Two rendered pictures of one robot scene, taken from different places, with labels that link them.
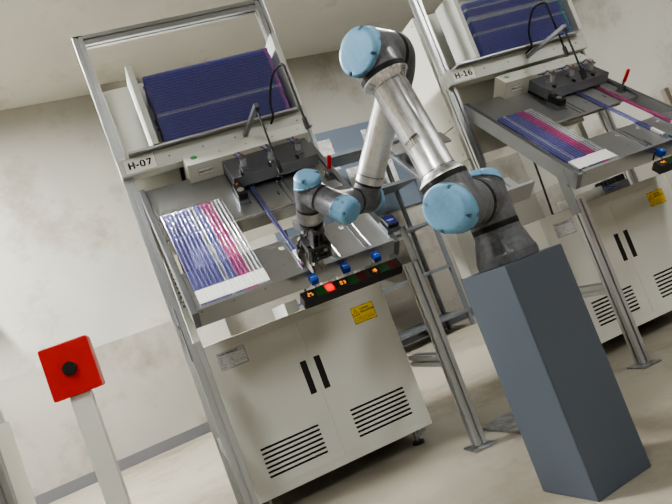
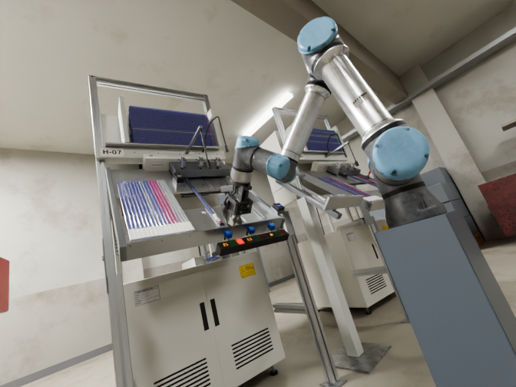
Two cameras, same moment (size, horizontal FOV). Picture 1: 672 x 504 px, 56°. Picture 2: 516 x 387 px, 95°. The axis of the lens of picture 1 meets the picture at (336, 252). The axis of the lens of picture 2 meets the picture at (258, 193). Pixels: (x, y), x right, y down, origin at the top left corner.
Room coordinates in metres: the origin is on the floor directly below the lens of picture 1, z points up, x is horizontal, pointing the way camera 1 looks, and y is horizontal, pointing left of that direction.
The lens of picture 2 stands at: (0.97, 0.23, 0.56)
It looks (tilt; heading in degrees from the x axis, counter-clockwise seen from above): 15 degrees up; 342
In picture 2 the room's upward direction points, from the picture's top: 16 degrees counter-clockwise
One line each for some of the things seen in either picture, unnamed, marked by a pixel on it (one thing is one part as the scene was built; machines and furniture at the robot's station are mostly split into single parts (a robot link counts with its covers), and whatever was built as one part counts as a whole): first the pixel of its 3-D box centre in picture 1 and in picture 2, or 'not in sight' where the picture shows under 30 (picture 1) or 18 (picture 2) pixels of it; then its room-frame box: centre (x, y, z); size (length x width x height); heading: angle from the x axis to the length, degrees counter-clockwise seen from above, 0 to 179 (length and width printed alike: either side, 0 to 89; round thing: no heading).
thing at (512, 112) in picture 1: (583, 196); (352, 224); (2.82, -1.13, 0.65); 1.01 x 0.73 x 1.29; 18
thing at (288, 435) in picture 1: (303, 391); (193, 327); (2.54, 0.32, 0.31); 0.70 x 0.65 x 0.62; 108
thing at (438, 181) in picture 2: not in sight; (414, 216); (3.83, -2.96, 0.56); 1.14 x 0.76 x 1.13; 25
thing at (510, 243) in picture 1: (501, 242); (408, 204); (1.52, -0.38, 0.60); 0.15 x 0.15 x 0.10
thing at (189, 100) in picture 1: (217, 99); (173, 132); (2.45, 0.23, 1.52); 0.51 x 0.13 x 0.27; 108
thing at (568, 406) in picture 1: (552, 369); (463, 322); (1.52, -0.38, 0.28); 0.18 x 0.18 x 0.55; 26
